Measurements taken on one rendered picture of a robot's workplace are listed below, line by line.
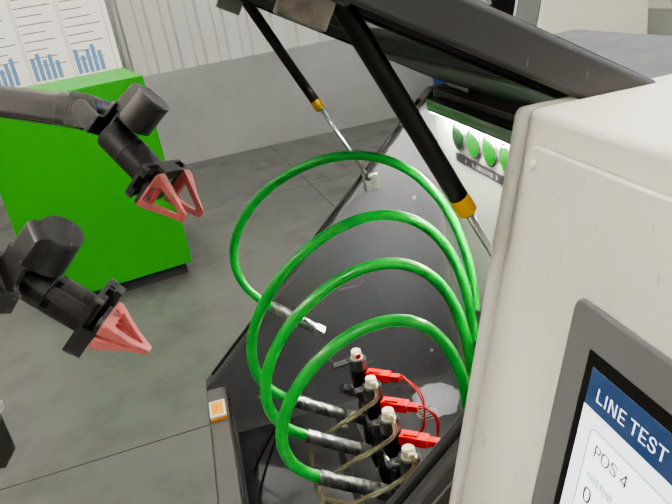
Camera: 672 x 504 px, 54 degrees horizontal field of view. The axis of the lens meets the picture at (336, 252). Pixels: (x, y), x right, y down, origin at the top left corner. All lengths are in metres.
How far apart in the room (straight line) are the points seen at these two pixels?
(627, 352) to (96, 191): 3.92
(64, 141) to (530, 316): 3.76
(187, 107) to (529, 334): 6.95
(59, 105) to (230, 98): 6.24
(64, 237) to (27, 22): 6.46
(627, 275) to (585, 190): 0.07
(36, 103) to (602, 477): 1.07
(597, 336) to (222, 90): 7.05
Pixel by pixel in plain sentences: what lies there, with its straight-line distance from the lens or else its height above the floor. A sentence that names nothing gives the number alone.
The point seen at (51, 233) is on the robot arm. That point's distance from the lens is 0.90.
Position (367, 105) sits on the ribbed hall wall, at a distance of 7.82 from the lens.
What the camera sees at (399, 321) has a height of 1.32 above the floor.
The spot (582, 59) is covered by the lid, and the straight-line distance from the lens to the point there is 0.57.
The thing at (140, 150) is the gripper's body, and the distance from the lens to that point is 1.13.
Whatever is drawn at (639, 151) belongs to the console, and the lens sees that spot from 0.45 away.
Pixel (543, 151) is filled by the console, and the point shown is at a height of 1.52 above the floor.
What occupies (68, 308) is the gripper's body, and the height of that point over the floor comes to 1.32.
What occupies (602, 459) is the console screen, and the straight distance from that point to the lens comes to 0.47.
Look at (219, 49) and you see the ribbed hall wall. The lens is 7.41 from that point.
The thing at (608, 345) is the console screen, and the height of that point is 1.43.
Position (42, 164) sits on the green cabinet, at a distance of 4.17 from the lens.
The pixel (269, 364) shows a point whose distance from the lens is 0.80.
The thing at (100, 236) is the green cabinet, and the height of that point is 0.42.
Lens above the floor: 1.67
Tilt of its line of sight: 23 degrees down
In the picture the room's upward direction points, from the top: 10 degrees counter-clockwise
